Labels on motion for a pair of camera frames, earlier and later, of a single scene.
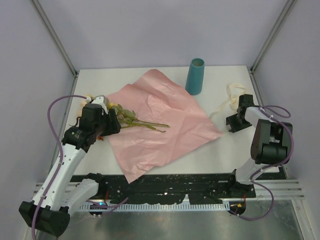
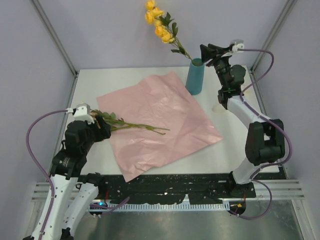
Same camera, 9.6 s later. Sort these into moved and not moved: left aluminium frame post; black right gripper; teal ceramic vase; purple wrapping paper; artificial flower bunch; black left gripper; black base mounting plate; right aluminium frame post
Moved: artificial flower bunch; black left gripper; black right gripper
Not moved: right aluminium frame post; purple wrapping paper; teal ceramic vase; black base mounting plate; left aluminium frame post
